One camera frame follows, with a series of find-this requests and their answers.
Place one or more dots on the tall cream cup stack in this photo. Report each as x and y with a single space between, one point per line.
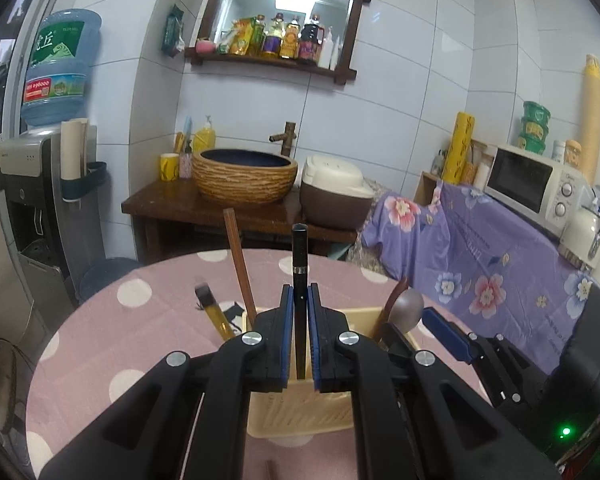
592 120

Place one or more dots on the toothbrushes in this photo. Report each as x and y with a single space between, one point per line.
184 135

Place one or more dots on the aluminium frame window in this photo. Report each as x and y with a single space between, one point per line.
10 45

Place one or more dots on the white electric kettle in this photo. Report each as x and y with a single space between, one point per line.
580 237

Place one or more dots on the brown wooden chopstick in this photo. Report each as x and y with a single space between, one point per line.
239 270

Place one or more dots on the white squeeze bottle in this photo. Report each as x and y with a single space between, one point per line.
330 50

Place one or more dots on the dark wooden counter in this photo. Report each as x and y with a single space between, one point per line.
170 205

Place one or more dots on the green hanging packet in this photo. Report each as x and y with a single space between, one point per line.
172 30

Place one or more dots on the yellow lidded jar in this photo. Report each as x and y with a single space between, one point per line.
573 155

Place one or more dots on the yellow soap pump bottle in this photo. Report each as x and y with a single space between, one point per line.
205 137

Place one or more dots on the small floral bottle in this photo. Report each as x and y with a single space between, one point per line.
185 162

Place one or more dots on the dark soy sauce bottle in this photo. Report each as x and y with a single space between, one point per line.
309 45

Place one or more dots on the pink polka-dot tablecloth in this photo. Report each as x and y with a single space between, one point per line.
130 340

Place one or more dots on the brown wooden spoon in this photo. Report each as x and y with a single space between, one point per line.
392 305

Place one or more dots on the white paper cup stack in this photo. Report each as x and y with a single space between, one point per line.
74 150

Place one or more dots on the wooden framed mirror shelf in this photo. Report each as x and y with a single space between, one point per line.
275 62

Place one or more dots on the grey water dispenser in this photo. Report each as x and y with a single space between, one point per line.
30 200

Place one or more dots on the woven pattern sink basin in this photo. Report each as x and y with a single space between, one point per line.
245 185

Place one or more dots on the blue water jug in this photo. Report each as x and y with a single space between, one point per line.
60 70

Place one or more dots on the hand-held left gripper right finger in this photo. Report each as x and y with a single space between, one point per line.
314 340

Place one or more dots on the grey metal spoon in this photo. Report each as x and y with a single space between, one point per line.
410 305

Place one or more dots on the purple label sauce bottle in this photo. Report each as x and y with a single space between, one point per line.
274 40

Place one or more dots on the white jar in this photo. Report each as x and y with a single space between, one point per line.
559 151

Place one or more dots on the yellow patterned roll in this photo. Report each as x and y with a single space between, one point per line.
457 147

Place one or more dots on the light wooden box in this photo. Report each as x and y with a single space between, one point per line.
425 187

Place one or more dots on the purple floral cloth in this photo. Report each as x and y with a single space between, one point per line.
460 260

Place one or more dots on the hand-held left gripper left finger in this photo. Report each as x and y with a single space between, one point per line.
285 340

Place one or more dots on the cream plastic utensil holder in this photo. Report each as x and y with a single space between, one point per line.
280 410

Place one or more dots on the bronze faucet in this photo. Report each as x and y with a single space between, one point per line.
286 137

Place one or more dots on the brown white rice cooker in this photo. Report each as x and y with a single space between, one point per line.
335 195

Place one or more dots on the yellow green snack bag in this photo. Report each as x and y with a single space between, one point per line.
235 37

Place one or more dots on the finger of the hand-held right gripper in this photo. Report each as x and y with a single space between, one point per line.
447 332
397 342

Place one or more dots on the yellow cup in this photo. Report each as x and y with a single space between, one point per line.
170 167

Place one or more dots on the amber sauce bottle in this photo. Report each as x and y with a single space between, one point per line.
290 42

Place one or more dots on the white microwave oven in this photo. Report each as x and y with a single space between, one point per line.
525 182

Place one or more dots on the teal cup holder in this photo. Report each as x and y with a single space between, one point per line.
87 185

